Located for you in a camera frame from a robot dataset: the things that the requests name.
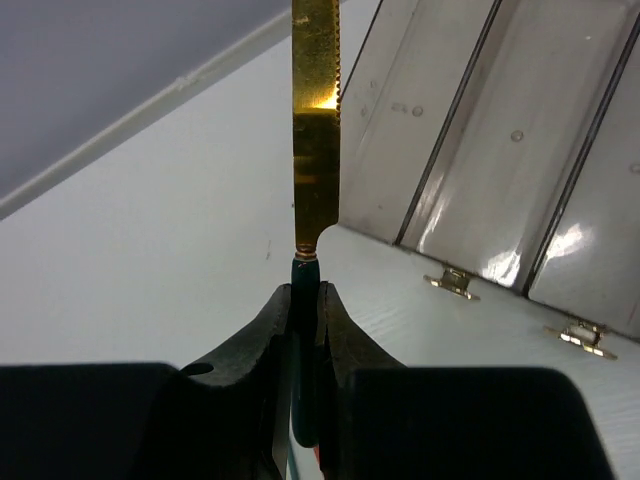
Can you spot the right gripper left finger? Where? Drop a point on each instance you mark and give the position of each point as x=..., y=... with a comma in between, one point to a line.
x=243, y=425

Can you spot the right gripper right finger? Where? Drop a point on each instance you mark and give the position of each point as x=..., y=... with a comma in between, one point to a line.
x=342, y=348

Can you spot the gold knife dark handle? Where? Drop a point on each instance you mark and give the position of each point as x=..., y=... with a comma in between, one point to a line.
x=316, y=134

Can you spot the clear compartment organizer box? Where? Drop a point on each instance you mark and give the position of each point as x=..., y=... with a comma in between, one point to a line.
x=463, y=123

